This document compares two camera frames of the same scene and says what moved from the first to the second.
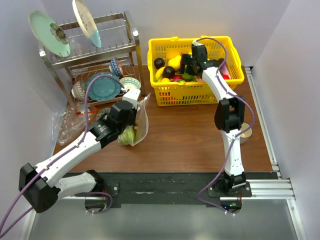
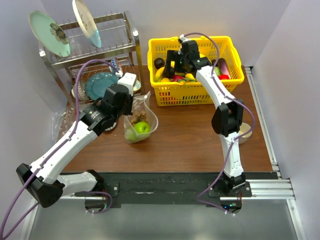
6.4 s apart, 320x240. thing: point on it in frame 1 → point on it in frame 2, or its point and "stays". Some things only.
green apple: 187,76 → 142,128
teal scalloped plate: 104,88 stays
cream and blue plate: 87,22 stays
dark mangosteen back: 159,62 stays
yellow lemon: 165,80 stays
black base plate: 165,188 stays
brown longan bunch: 136,126 → 140,116
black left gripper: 134,111 → 128,111
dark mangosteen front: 168,71 stays
